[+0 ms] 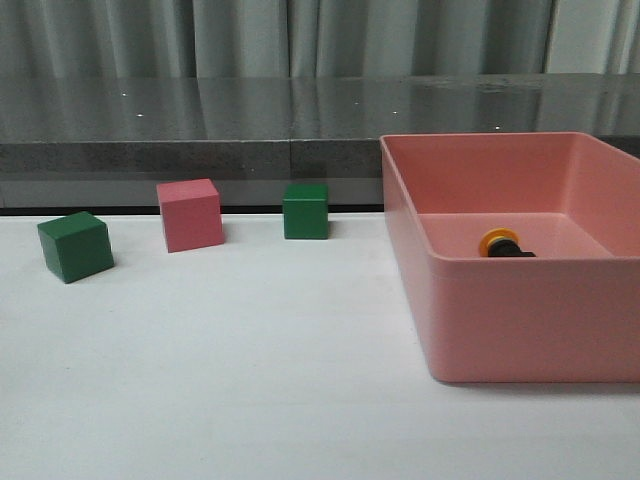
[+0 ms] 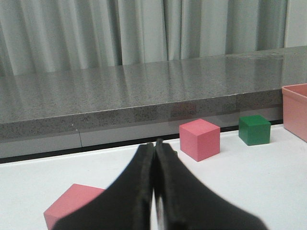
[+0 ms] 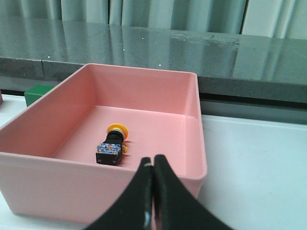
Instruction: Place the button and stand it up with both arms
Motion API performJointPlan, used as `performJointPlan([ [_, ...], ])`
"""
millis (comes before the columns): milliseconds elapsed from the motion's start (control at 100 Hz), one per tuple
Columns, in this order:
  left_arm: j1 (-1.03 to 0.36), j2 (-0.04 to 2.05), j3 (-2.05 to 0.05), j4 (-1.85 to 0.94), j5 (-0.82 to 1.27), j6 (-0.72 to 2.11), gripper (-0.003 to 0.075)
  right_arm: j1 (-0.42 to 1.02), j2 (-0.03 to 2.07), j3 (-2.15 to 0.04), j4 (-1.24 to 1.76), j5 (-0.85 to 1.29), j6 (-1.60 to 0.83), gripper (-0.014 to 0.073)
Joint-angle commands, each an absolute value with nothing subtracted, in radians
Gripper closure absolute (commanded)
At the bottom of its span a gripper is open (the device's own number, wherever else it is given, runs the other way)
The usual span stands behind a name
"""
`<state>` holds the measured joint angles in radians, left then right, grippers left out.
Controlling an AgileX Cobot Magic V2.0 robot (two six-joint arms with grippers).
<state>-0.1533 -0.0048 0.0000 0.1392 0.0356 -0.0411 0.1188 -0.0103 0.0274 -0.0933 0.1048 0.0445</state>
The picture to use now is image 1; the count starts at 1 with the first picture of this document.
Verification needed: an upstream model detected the green cube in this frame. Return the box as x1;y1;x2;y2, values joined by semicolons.
37;211;115;284
282;184;329;240

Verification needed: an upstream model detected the yellow push button switch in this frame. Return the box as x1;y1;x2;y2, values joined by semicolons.
479;227;536;258

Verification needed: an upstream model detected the pink cube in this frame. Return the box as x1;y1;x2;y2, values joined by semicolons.
156;178;225;253

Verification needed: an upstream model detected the dark grey glossy counter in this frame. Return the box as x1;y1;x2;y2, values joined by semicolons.
1;74;639;215

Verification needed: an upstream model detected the grey curtain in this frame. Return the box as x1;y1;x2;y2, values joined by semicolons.
1;1;639;78

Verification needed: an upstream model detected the left green cube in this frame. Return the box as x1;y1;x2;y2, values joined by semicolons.
37;211;115;284

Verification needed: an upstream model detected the pink plastic bin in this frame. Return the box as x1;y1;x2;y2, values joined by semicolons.
380;132;639;382

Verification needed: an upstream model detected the right green cube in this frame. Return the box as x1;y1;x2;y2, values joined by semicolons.
282;184;329;240

